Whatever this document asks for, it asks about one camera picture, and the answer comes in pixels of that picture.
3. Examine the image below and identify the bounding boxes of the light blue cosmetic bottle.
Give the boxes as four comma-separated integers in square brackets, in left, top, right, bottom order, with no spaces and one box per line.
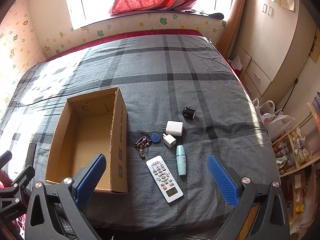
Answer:
[176,145,187,176]

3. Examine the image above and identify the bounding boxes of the white remote control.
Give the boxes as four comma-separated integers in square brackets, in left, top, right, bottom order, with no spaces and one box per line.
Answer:
[146,155,183,203]

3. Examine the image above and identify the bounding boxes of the brown cardboard box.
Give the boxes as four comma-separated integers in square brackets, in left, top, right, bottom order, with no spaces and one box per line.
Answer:
[45,87,128,194]

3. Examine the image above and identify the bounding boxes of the small white charger plug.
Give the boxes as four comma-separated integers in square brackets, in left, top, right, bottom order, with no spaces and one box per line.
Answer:
[163,133,176,148]

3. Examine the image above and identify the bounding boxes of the large white charger plug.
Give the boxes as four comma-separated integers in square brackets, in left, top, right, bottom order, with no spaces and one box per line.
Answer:
[162,121,183,137]

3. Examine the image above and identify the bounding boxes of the keyring with carabiner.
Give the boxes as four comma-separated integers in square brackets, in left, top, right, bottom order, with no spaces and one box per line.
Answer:
[134,130,152,160]

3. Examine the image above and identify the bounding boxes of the black cylindrical cap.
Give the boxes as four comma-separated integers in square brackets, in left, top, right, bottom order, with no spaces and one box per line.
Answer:
[182,107,196,120]

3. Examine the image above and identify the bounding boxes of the blue key fob tag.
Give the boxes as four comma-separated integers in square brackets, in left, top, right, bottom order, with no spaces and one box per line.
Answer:
[151,133,161,144]

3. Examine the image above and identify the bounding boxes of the black smartphone on bed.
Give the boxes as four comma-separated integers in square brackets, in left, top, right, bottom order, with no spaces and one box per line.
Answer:
[25,142,37,166]

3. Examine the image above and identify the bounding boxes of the wooden shelf with items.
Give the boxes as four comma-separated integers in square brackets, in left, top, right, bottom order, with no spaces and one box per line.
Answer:
[272,93,319,239]

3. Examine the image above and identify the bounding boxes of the white plastic bags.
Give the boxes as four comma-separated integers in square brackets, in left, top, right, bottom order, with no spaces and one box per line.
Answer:
[252,98,295,141]

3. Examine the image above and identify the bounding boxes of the grey plaid bed sheet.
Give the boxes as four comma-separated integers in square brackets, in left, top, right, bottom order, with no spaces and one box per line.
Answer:
[1,35,279,231]

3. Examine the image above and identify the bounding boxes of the cartoon patterned padded headboard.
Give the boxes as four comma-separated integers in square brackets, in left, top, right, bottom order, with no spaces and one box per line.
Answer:
[1,0,226,113]

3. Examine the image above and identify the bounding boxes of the beige wardrobe cabinet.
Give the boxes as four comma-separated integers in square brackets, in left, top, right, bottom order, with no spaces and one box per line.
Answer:
[232,0,316,103]

